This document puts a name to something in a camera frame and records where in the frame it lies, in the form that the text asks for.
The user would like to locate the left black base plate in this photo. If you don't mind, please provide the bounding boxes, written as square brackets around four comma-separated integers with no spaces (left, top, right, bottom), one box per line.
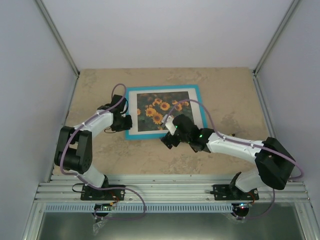
[80,186,126,202]

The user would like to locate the sunflower photo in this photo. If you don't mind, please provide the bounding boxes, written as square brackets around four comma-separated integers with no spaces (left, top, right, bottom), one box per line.
[136,91,194,132]

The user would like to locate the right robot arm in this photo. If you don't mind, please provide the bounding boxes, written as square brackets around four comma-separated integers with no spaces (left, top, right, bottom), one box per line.
[161,114,295,200]

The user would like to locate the right aluminium corner post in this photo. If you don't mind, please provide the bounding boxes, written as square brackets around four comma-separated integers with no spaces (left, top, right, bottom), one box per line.
[252,0,302,77]

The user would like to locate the left aluminium corner post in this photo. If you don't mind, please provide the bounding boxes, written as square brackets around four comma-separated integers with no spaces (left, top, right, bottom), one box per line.
[34,0,80,78]

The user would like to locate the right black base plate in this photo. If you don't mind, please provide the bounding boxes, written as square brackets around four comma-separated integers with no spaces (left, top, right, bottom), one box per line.
[209,184,260,201]

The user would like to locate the aluminium corner post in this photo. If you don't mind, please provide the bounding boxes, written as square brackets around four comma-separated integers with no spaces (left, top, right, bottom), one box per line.
[34,0,80,78]
[252,0,302,77]

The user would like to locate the aluminium rail base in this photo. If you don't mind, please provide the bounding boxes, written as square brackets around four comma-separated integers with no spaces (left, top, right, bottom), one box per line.
[33,174,311,204]

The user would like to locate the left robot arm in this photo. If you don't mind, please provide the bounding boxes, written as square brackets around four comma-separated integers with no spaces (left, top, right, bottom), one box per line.
[54,94,133,201]

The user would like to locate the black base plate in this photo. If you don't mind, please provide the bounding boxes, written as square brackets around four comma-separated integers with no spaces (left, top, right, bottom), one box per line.
[80,186,126,202]
[209,184,260,201]

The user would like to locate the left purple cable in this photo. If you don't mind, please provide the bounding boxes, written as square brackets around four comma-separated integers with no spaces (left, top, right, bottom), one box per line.
[59,83,147,222]

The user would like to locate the slotted grey cable duct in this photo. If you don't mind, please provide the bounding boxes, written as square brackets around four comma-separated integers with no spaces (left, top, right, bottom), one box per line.
[44,203,233,214]

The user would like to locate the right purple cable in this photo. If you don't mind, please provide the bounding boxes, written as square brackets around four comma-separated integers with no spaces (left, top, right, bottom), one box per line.
[162,99,305,221]

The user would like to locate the purple cable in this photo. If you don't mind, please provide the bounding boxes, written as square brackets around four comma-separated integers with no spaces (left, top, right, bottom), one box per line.
[59,83,147,222]
[162,99,305,221]

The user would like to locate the teal wooden picture frame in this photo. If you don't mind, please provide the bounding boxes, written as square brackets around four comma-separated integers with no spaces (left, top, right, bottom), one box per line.
[125,84,208,141]

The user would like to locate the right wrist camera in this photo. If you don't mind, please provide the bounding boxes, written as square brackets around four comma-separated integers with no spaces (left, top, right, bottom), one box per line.
[161,114,177,136]

